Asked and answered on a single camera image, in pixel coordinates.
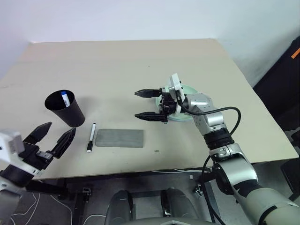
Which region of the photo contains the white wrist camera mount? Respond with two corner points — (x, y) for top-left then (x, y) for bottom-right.
(163, 73), (188, 113)
(0, 130), (43, 177)

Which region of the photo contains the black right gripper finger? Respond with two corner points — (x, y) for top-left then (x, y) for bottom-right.
(135, 112), (168, 124)
(134, 88), (163, 99)

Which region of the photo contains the white marker black cap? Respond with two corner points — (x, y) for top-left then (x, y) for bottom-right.
(86, 122), (97, 153)

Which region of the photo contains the dark grey rounded shape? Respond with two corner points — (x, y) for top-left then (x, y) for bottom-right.
(106, 189), (135, 225)
(161, 187), (203, 225)

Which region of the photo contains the black table frame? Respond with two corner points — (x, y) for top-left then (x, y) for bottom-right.
(25, 178), (94, 225)

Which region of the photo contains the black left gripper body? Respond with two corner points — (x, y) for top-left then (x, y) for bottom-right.
(18, 140), (55, 171)

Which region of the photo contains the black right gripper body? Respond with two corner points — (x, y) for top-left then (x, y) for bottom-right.
(158, 92), (180, 117)

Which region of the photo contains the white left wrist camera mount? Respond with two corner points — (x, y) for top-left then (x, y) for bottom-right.
(0, 130), (43, 177)

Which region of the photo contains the white marker blue cap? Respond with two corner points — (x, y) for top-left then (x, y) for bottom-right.
(60, 90), (70, 108)

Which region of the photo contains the black tapered pen cup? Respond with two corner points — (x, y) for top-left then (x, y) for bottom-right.
(44, 90), (85, 128)

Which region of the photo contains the white floor cable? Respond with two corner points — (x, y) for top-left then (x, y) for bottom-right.
(9, 191), (41, 225)

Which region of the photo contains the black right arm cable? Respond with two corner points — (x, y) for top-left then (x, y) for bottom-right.
(179, 101), (242, 225)

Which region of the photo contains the blue plastic plate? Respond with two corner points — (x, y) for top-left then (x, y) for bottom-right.
(167, 116), (195, 122)

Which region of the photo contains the black equipment box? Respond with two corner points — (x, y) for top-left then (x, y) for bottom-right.
(280, 158), (300, 200)

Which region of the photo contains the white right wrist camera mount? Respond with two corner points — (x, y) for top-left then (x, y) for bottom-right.
(163, 73), (188, 113)

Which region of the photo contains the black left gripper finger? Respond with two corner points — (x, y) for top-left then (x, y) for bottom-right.
(51, 127), (77, 160)
(22, 121), (53, 145)

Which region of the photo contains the light green plastic plate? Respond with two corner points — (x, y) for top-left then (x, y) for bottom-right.
(155, 84), (199, 122)

